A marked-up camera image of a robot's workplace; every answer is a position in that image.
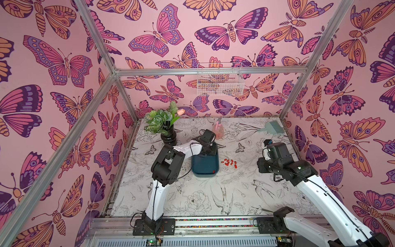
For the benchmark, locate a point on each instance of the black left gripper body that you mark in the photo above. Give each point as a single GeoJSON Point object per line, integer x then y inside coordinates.
{"type": "Point", "coordinates": [212, 151]}

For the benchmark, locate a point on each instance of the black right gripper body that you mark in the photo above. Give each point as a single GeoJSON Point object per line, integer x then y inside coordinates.
{"type": "Point", "coordinates": [267, 146]}

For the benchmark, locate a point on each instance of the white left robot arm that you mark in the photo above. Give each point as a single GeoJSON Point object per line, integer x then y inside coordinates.
{"type": "Point", "coordinates": [166, 169]}

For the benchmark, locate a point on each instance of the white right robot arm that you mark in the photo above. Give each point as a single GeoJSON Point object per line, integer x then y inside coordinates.
{"type": "Point", "coordinates": [347, 230]}

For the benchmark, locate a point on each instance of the teal storage box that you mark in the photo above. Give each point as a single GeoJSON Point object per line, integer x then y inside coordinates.
{"type": "Point", "coordinates": [203, 165]}

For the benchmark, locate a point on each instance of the pink spray bottle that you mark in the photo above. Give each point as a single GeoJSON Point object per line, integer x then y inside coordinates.
{"type": "Point", "coordinates": [218, 129]}

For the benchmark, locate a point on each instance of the black vase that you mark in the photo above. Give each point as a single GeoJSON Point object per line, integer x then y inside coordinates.
{"type": "Point", "coordinates": [171, 137]}

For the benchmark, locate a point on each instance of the green artificial plant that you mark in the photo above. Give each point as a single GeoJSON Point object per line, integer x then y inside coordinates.
{"type": "Point", "coordinates": [162, 121]}

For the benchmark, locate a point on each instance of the white wire basket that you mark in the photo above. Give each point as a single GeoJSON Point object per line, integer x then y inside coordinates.
{"type": "Point", "coordinates": [220, 82]}

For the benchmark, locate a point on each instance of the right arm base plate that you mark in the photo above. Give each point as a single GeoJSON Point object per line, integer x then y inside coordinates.
{"type": "Point", "coordinates": [272, 225]}

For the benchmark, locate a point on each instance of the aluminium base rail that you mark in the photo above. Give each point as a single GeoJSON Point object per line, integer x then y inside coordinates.
{"type": "Point", "coordinates": [233, 231]}

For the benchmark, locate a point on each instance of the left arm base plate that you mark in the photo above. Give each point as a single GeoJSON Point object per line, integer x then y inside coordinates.
{"type": "Point", "coordinates": [146, 227]}

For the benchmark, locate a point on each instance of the aluminium frame post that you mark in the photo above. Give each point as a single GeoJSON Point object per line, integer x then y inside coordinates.
{"type": "Point", "coordinates": [328, 34]}

